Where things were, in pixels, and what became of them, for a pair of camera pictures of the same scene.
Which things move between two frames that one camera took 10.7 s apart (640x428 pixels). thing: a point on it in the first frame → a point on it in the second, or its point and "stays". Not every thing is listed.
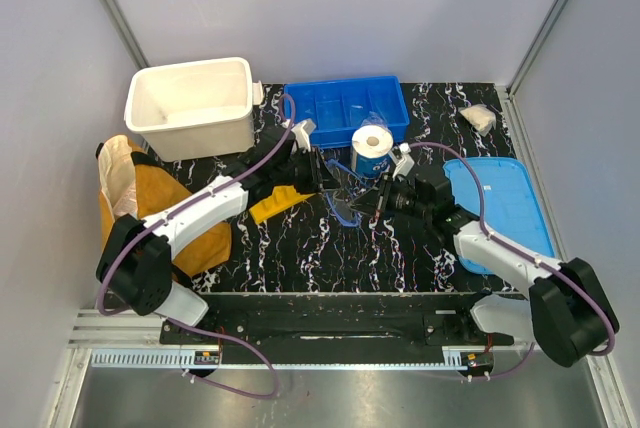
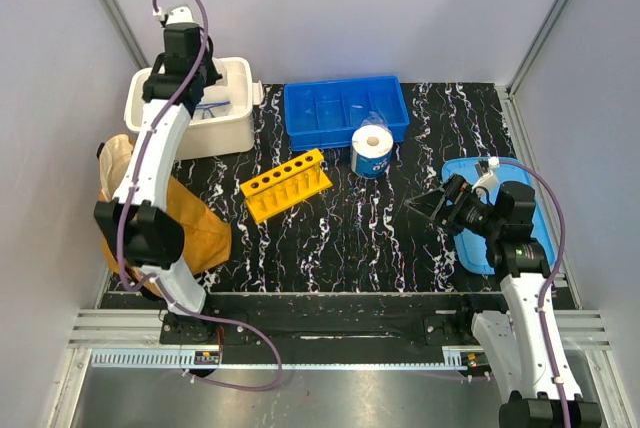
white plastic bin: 193,108 stays
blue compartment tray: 337,107 stays
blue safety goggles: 343,185 → 212,110
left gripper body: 302,171 → 210,73
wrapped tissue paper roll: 372,142 stays
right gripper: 367,203 → 457,191
